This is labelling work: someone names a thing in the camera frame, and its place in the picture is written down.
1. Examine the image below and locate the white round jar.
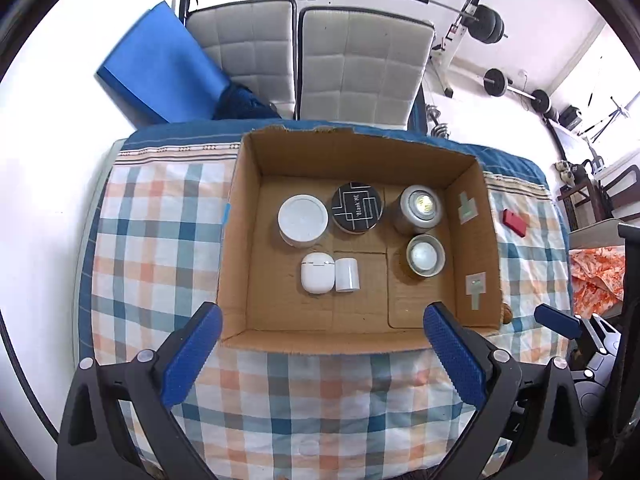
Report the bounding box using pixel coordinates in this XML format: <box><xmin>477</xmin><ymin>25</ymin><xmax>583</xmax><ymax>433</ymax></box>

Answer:
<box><xmin>277</xmin><ymin>194</ymin><xmax>330</xmax><ymax>248</ymax></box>

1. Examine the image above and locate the white barbell rack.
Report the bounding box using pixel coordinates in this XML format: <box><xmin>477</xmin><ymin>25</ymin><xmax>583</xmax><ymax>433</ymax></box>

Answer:
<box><xmin>327</xmin><ymin>0</ymin><xmax>493</xmax><ymax>98</ymax></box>

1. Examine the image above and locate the black speaker box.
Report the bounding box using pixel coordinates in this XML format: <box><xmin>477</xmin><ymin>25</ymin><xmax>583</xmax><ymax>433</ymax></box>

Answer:
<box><xmin>557</xmin><ymin>105</ymin><xmax>583</xmax><ymax>131</ymax></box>

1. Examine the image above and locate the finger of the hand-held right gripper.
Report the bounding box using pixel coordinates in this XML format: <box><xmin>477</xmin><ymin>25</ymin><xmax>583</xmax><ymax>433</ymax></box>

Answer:
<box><xmin>534</xmin><ymin>304</ymin><xmax>621</xmax><ymax>361</ymax></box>

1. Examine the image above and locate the small red box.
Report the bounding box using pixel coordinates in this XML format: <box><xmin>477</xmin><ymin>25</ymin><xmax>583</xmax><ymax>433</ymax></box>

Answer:
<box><xmin>502</xmin><ymin>208</ymin><xmax>531</xmax><ymax>237</ymax></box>

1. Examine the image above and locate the orange patterned cloth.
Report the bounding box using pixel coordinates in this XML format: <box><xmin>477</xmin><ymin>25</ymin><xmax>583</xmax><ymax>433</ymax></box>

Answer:
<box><xmin>570</xmin><ymin>246</ymin><xmax>626</xmax><ymax>313</ymax></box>

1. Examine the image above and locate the grey padded chair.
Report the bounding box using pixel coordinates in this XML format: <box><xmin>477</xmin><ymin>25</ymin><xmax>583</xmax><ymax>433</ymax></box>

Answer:
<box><xmin>295</xmin><ymin>6</ymin><xmax>437</xmax><ymax>127</ymax></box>
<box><xmin>185</xmin><ymin>0</ymin><xmax>297</xmax><ymax>120</ymax></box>

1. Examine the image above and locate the short silver tin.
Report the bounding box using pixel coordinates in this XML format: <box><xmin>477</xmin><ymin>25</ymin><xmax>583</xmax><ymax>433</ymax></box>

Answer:
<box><xmin>404</xmin><ymin>233</ymin><xmax>447</xmax><ymax>278</ymax></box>

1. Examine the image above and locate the black round tin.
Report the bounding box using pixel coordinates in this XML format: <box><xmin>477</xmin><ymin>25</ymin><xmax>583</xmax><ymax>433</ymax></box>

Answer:
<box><xmin>331</xmin><ymin>180</ymin><xmax>387</xmax><ymax>236</ymax></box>

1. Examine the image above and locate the brown wooden chair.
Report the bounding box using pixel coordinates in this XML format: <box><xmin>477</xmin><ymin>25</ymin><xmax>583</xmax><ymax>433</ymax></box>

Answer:
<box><xmin>555</xmin><ymin>164</ymin><xmax>640</xmax><ymax>221</ymax></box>

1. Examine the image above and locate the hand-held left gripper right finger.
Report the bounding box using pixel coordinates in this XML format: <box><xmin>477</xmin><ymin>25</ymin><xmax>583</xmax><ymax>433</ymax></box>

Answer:
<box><xmin>422</xmin><ymin>301</ymin><xmax>588</xmax><ymax>480</ymax></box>

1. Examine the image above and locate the long barbell with black plates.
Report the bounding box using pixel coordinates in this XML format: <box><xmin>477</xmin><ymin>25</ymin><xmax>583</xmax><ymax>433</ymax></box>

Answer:
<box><xmin>268</xmin><ymin>0</ymin><xmax>508</xmax><ymax>45</ymax></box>

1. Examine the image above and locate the checked tablecloth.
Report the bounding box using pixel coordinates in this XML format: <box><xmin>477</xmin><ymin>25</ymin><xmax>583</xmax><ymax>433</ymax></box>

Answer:
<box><xmin>77</xmin><ymin>121</ymin><xmax>573</xmax><ymax>476</ymax></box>

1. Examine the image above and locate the blue foam mat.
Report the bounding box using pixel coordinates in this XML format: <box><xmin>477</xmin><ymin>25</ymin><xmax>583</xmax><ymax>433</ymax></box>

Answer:
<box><xmin>96</xmin><ymin>1</ymin><xmax>231</xmax><ymax>125</ymax></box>

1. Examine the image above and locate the black exercise machine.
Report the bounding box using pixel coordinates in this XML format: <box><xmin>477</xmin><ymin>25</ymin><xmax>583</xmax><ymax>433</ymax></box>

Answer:
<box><xmin>582</xmin><ymin>95</ymin><xmax>631</xmax><ymax>161</ymax></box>

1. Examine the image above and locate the cardboard box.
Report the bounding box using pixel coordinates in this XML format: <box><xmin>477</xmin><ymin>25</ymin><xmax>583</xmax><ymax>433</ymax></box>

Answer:
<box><xmin>216</xmin><ymin>124</ymin><xmax>503</xmax><ymax>356</ymax></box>

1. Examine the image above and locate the dark blue cloth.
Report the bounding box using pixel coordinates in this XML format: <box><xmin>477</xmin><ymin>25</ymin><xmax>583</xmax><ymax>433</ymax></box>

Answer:
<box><xmin>214</xmin><ymin>82</ymin><xmax>281</xmax><ymax>121</ymax></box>

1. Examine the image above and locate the short barbell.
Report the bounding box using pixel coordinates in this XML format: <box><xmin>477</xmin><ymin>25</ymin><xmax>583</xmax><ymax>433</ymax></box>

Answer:
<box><xmin>482</xmin><ymin>67</ymin><xmax>553</xmax><ymax>113</ymax></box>

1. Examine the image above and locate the small white cylinder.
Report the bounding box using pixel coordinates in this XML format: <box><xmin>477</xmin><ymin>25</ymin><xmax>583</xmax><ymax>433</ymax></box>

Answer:
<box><xmin>334</xmin><ymin>257</ymin><xmax>361</xmax><ymax>292</ymax></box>

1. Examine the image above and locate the tall silver tin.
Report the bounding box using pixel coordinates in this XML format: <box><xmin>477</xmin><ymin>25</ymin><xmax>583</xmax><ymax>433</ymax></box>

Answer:
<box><xmin>391</xmin><ymin>184</ymin><xmax>444</xmax><ymax>236</ymax></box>

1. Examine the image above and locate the white earbuds case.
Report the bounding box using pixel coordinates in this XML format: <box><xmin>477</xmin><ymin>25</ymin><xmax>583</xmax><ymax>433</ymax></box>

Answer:
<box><xmin>300</xmin><ymin>253</ymin><xmax>335</xmax><ymax>294</ymax></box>

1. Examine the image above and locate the beige chair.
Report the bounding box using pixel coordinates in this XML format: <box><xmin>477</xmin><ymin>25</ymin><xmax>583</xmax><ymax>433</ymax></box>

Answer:
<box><xmin>567</xmin><ymin>217</ymin><xmax>623</xmax><ymax>251</ymax></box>

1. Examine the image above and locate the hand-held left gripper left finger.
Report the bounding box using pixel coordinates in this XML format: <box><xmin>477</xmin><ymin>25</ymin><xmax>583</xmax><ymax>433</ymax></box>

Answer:
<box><xmin>56</xmin><ymin>302</ymin><xmax>224</xmax><ymax>480</ymax></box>

